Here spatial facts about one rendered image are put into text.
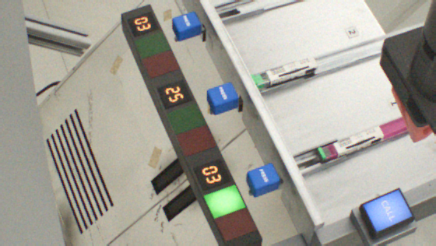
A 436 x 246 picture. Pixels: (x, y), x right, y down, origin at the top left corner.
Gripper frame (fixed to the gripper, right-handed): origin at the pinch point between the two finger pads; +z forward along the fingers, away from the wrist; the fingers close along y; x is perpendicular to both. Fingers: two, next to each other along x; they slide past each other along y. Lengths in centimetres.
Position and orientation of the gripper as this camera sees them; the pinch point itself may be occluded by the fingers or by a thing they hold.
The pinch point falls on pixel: (420, 133)
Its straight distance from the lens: 80.1
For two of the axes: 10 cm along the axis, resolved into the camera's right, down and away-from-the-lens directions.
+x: -9.2, 3.3, -2.3
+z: -0.3, 5.2, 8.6
